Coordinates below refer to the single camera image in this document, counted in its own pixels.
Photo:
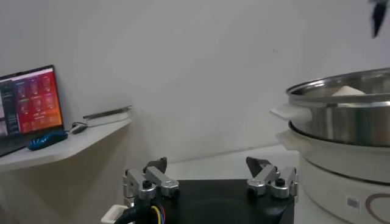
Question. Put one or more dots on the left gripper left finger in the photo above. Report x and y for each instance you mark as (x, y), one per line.
(152, 179)

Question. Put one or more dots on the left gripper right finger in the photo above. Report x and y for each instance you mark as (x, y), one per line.
(269, 179)

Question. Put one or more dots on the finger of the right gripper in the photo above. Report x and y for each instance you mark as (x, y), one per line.
(378, 15)

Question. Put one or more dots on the white steamed baozi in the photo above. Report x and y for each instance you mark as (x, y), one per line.
(347, 91)

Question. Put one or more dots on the perforated steel steamer basket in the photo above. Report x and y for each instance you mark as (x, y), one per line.
(350, 121)

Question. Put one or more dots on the white electric cooker pot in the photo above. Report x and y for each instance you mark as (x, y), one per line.
(329, 176)

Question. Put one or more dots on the flat black box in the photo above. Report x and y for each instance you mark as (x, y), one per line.
(106, 112)

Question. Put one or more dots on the white side desk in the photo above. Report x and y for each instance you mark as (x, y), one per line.
(76, 144)

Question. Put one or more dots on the blue computer mouse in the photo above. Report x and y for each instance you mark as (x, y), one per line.
(47, 141)

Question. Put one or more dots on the black laptop with red screen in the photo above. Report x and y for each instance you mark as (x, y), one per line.
(30, 100)

